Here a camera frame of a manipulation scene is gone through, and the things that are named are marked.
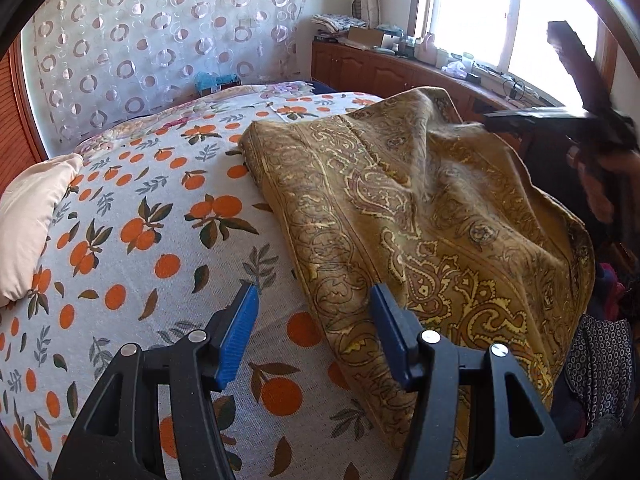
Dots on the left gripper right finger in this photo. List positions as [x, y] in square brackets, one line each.
[511, 434]

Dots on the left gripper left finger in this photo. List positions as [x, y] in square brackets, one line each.
[116, 435]

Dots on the mustard patterned shirt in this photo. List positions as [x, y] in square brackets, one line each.
[402, 192]

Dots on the right hand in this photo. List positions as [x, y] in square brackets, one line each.
[625, 164]

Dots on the window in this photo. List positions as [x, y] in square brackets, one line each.
[508, 40]

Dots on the orange print bedsheet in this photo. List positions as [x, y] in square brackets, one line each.
[151, 238]

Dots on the wooden side cabinet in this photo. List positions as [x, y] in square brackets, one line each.
[347, 69]

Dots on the cardboard box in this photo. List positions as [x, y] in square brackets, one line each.
[369, 38]

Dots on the pink pillow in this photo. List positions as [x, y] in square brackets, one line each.
[27, 206]

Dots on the folded patterned cloth stack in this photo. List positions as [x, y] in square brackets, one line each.
[337, 24]

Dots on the red wooden wardrobe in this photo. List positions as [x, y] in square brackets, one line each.
[20, 143]

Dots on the floral quilt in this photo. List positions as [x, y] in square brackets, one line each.
[187, 111]

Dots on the blue item on box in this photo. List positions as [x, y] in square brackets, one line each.
[207, 83]

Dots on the white circle pattern curtain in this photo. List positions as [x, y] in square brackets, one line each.
[91, 64]

